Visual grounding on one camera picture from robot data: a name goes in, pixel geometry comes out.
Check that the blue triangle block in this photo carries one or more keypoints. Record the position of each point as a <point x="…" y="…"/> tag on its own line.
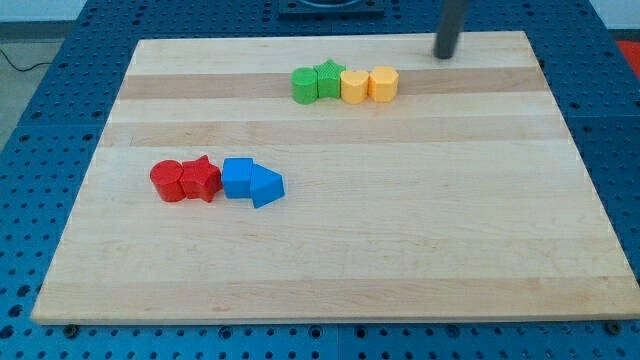
<point x="266" y="186"/>

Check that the blue cube block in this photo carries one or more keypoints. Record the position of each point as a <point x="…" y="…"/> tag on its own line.
<point x="236" y="177"/>

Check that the green cylinder block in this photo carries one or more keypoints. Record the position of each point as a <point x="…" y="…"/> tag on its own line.
<point x="304" y="81"/>

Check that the yellow heart block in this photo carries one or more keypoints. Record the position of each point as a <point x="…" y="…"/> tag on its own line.
<point x="354" y="86"/>

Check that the green star block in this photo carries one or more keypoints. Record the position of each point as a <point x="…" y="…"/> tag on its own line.
<point x="329" y="79"/>

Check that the yellow hexagon block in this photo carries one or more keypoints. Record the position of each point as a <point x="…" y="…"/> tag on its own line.
<point x="383" y="84"/>

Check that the red star block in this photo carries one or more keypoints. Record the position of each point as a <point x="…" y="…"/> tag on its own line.
<point x="200" y="179"/>

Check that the wooden board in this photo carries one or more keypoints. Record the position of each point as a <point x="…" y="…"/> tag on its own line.
<point x="464" y="199"/>

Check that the red cylinder block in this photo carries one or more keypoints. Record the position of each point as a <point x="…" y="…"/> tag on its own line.
<point x="165" y="176"/>

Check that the red object at edge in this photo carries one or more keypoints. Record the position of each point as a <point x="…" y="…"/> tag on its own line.
<point x="631" y="52"/>

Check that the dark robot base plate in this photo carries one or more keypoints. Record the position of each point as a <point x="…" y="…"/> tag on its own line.
<point x="331" y="8"/>

